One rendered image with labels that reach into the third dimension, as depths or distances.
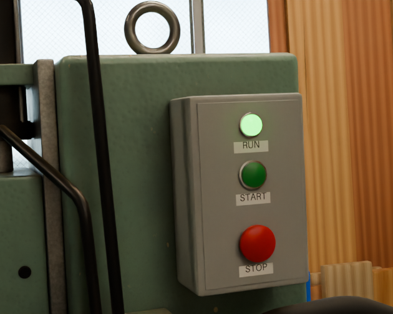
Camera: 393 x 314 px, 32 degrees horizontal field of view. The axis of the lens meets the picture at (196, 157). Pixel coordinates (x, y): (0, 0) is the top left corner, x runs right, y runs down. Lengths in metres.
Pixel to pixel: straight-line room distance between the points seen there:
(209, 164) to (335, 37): 1.59
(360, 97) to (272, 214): 1.61
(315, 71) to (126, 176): 1.52
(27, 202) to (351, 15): 1.68
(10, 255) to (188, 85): 0.21
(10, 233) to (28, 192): 0.04
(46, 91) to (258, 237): 0.22
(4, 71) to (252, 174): 0.25
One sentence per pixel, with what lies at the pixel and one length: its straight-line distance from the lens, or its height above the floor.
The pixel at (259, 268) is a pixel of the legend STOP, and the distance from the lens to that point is 0.56.
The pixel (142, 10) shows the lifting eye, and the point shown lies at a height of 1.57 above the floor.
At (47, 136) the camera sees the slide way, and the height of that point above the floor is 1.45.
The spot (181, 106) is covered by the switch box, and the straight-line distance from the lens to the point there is 0.55.
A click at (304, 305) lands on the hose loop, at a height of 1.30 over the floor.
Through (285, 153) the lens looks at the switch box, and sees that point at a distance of 0.56.
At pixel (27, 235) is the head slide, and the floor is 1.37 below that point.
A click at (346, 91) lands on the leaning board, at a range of 2.09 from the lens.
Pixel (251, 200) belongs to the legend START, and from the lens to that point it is 0.55.
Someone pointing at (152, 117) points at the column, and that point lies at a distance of 0.58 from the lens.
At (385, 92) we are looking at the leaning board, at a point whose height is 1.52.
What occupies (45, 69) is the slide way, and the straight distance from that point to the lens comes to 0.60.
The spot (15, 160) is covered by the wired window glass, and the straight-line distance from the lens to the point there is 2.09.
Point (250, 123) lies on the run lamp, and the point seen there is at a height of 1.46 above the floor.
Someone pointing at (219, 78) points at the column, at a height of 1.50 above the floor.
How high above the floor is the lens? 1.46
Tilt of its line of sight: 3 degrees down
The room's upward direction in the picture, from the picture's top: 3 degrees counter-clockwise
